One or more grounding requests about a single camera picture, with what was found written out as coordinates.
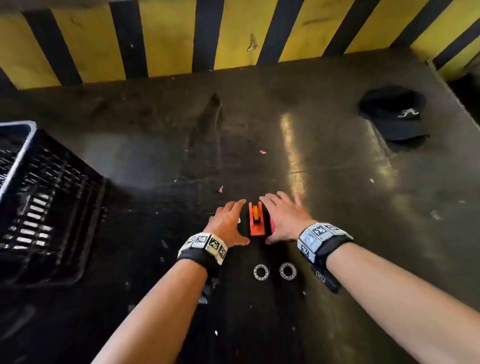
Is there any orange plastic bracket part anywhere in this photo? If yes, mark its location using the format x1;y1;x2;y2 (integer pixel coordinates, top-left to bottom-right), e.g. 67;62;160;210
248;201;272;237

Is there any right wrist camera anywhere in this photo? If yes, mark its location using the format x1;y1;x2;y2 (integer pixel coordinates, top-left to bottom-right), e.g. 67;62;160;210
310;263;341;295

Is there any right marker wristband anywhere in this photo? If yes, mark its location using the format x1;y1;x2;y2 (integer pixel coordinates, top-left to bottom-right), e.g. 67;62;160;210
297;221;355;269

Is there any person's right forearm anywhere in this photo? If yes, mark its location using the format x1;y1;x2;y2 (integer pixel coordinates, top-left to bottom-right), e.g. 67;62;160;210
326;241;480;364

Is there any black baseball cap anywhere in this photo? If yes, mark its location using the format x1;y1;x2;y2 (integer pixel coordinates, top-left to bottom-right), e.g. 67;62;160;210
358;86;431;143

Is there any person's left forearm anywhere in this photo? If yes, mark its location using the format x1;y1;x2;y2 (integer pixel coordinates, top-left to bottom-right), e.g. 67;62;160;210
91;258;209;364

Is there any yellow black striped barrier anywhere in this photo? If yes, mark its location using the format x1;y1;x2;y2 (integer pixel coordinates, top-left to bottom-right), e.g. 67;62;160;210
0;0;480;91

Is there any person's right hand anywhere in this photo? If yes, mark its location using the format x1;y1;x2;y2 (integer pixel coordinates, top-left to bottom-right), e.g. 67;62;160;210
258;191;318;246

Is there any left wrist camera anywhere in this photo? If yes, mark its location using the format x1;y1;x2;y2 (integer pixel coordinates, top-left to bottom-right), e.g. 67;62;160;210
197;275;220;305

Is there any marker wristband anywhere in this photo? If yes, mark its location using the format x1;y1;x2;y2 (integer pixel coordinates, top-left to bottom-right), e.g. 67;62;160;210
176;232;229;278
297;221;355;269

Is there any left marker wristband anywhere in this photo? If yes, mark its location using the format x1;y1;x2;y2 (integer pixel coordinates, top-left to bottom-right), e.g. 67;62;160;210
176;232;229;278

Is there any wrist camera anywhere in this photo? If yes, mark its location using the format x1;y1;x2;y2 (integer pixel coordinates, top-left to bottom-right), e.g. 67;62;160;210
197;275;220;305
310;263;341;295

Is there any person's left hand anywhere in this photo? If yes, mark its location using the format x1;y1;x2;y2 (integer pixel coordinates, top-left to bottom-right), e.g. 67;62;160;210
202;198;251;249

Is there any black plastic crate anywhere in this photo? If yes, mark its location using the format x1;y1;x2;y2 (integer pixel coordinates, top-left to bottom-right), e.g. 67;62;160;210
0;120;109;290

